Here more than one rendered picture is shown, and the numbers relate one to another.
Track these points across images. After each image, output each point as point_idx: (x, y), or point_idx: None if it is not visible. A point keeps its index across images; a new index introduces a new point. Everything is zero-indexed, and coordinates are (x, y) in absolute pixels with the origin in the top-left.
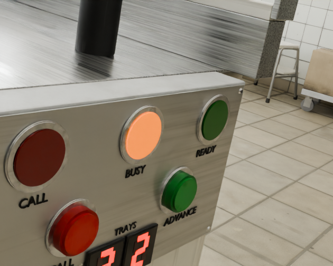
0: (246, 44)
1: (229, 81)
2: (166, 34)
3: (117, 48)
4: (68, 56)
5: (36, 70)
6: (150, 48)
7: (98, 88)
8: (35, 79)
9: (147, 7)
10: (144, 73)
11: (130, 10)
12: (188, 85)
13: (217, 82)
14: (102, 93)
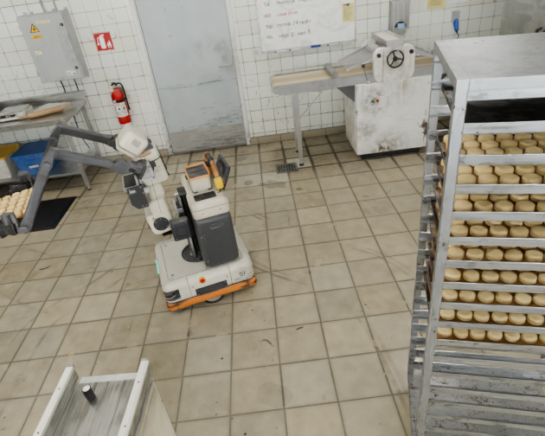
0: (74, 375)
1: (86, 377)
2: (67, 397)
3: (81, 400)
4: (101, 394)
5: (118, 386)
6: (71, 400)
7: (117, 377)
8: (123, 381)
9: (61, 400)
10: (99, 382)
11: (60, 407)
12: (99, 376)
13: (89, 377)
14: (118, 375)
